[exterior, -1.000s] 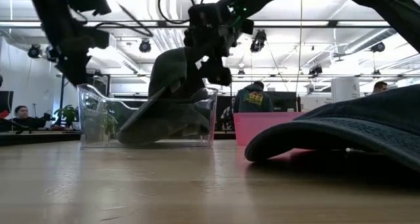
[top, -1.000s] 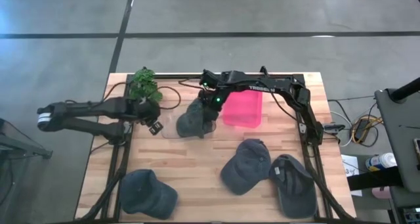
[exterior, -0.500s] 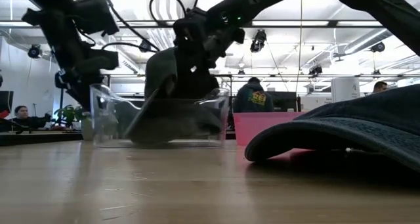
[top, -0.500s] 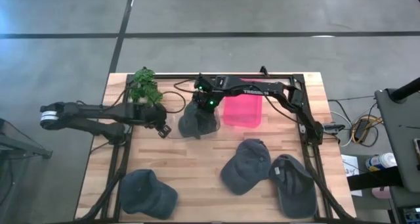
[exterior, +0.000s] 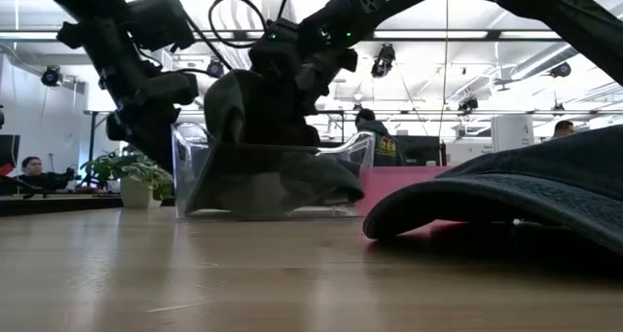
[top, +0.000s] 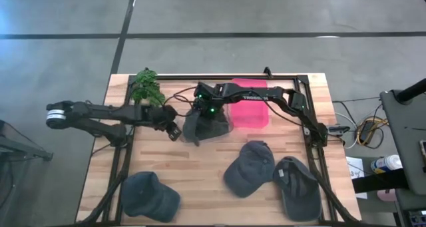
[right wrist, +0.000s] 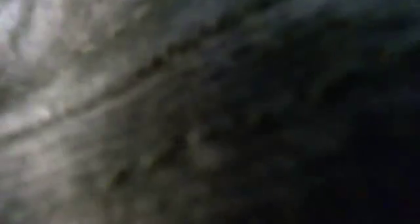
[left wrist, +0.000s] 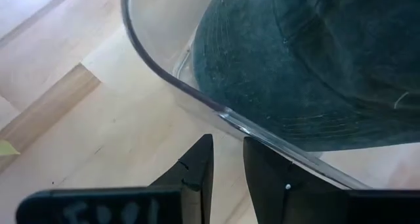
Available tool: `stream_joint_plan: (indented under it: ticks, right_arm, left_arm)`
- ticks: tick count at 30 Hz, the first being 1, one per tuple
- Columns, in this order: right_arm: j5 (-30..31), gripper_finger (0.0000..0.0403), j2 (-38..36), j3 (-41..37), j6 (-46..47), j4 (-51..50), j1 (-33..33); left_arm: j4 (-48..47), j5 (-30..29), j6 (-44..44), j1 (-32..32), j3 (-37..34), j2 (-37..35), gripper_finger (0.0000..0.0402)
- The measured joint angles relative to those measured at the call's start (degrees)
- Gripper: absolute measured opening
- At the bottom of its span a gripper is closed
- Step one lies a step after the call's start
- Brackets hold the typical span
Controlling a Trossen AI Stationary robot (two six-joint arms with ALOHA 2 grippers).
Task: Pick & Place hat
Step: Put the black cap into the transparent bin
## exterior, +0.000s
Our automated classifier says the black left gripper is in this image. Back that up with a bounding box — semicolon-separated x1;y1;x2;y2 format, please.
55;18;200;173

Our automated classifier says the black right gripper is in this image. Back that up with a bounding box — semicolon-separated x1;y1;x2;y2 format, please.
245;22;359;148

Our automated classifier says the dark blue cap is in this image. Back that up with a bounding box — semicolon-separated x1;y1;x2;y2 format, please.
362;124;623;255

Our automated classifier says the clear plastic bin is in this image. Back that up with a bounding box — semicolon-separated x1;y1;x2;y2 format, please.
170;121;377;221

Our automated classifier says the green plant in white pot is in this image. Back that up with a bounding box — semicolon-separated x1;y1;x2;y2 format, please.
80;146;175;209

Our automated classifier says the black ceiling spotlight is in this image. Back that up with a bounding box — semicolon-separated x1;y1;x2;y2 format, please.
206;58;226;79
370;43;397;79
549;61;573;79
457;96;480;114
40;64;63;88

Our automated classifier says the pink plastic bin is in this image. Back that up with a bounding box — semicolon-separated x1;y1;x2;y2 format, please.
357;165;463;240

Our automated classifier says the black curved bar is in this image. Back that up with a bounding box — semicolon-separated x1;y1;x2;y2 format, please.
0;174;48;200

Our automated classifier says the black computer monitor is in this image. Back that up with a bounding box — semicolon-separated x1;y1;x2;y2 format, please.
0;134;21;168
396;135;442;167

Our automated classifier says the black overhead light beam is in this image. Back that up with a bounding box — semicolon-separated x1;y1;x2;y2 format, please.
0;28;623;43

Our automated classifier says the white column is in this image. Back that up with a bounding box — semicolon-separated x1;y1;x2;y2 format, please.
490;114;535;153

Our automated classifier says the black aluminium table frame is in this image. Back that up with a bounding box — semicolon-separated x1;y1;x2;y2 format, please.
0;194;174;217

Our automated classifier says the thin hanging cable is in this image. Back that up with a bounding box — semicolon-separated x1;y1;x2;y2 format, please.
437;0;450;139

